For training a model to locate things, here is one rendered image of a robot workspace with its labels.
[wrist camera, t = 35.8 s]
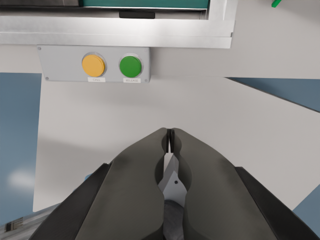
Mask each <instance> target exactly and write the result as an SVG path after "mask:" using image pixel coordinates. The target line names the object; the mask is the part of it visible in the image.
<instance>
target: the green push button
mask: <svg viewBox="0 0 320 240"><path fill-rule="evenodd" d="M120 70H121V72H122V73H123V74H124V75H125V76H127V77H130V78H133V77H136V76H137V75H138V74H139V73H140V71H141V62H140V60H139V59H138V58H137V57H136V56H133V55H128V56H125V57H124V58H123V59H122V60H121V62H120Z"/></svg>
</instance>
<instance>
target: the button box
mask: <svg viewBox="0 0 320 240"><path fill-rule="evenodd" d="M36 47H37V51H38V55H39V59H40V63H41V67H42V70H43V74H44V78H45V80H46V81H66V82H111V83H149V82H150V78H151V47H136V46H89V45H42V44H37V45H36ZM91 54H95V55H98V56H99V57H101V58H102V60H103V61H104V64H105V69H104V72H103V73H102V74H101V75H99V76H97V77H92V76H90V75H88V74H87V73H86V72H85V71H84V69H83V67H82V61H83V59H84V58H85V57H86V56H88V55H91ZM128 55H133V56H136V57H137V58H138V59H139V60H140V62H141V71H140V73H139V74H138V75H137V76H136V77H133V78H130V77H127V76H125V75H124V74H123V73H122V72H121V70H120V62H121V60H122V59H123V58H124V57H125V56H128Z"/></svg>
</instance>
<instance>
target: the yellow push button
mask: <svg viewBox="0 0 320 240"><path fill-rule="evenodd" d="M82 67H83V69H84V71H85V72H86V73H87V74H88V75H90V76H92V77H97V76H99V75H101V74H102V73H103V72H104V69H105V64H104V61H103V60H102V58H101V57H99V56H98V55H95V54H91V55H88V56H86V57H85V58H84V59H83V61H82Z"/></svg>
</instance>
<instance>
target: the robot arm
mask: <svg viewBox="0 0 320 240"><path fill-rule="evenodd" d="M169 143H170V151H171V153H173V154H174V156H175V157H176V158H177V159H178V161H179V169H178V178H179V180H180V181H181V182H182V183H183V185H184V186H185V188H186V190H187V194H186V196H185V204H184V208H183V207H182V206H181V205H180V204H178V203H176V202H174V201H172V200H164V195H163V193H162V191H161V190H160V189H159V187H158V184H159V183H160V181H161V180H162V179H163V174H164V156H165V155H166V153H168V152H169ZM0 240H320V238H319V237H318V236H317V235H316V234H315V233H314V232H313V231H312V230H311V228H310V227H309V226H308V225H307V224H306V223H305V222H303V221H302V220H301V219H300V218H299V217H298V216H297V215H296V214H295V213H294V212H293V211H292V210H290V209H289V208H288V207H287V206H286V205H285V204H284V203H283V202H281V201H280V200H279V199H278V198H277V197H276V196H275V195H273V194H272V193H271V192H270V191H269V190H268V189H267V188H266V187H264V186H263V185H262V184H261V183H260V182H259V181H258V180H257V179H255V178H254V177H253V176H252V175H251V174H250V173H249V172H247V171H246V170H245V169H244V168H243V167H235V166H234V165H233V164H232V163H231V162H230V161H229V160H228V159H226V158H225V157H224V156H223V155H222V154H220V153H219V152H218V151H216V150H215V149H214V148H212V147H211V146H209V145H208V144H206V143H204V142H203V141H201V140H199V139H197V138H195V137H194V136H192V135H190V134H188V133H187V132H185V131H183V130H182V129H179V128H172V129H167V128H164V127H163V128H160V129H158V130H156V131H155V132H153V133H151V134H150V135H148V136H146V137H144V138H143V139H141V140H139V141H137V142H135V143H134V144H132V145H130V146H129V147H127V148H126V149H125V150H123V151H122V152H121V153H120V154H118V155H117V156H116V157H115V158H114V159H113V160H112V161H111V162H110V163H103V164H102V165H101V166H100V167H99V168H98V169H97V170H95V171H94V172H93V173H92V174H89V175H87V176H86V177H85V180H84V182H83V183H82V184H81V185H80V186H78V187H77V188H75V189H74V190H73V192H72V193H71V194H70V195H69V196H68V197H67V198H66V199H65V200H64V201H63V202H60V203H58V204H55V205H53V206H50V207H47V208H45V209H42V210H39V211H37V212H34V213H32V214H29V215H26V216H24V217H21V218H18V219H16V220H13V221H10V222H8V223H5V224H3V225H0Z"/></svg>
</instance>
